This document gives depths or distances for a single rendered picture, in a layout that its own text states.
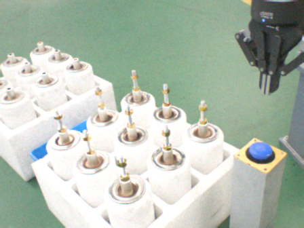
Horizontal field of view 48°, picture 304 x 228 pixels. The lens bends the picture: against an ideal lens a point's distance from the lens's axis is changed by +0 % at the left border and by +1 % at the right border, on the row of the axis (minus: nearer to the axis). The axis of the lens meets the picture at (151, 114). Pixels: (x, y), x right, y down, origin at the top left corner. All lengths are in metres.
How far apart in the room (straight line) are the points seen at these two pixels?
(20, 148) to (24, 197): 0.15
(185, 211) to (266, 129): 0.59
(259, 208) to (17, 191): 0.74
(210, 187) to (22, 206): 0.57
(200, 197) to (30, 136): 0.56
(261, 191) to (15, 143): 0.71
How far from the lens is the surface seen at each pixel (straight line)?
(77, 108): 1.14
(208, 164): 0.81
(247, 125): 1.25
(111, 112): 0.90
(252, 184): 0.67
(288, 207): 1.01
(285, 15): 0.49
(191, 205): 0.76
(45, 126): 1.10
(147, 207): 0.69
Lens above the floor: 0.76
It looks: 35 degrees down
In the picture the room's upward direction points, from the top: 6 degrees counter-clockwise
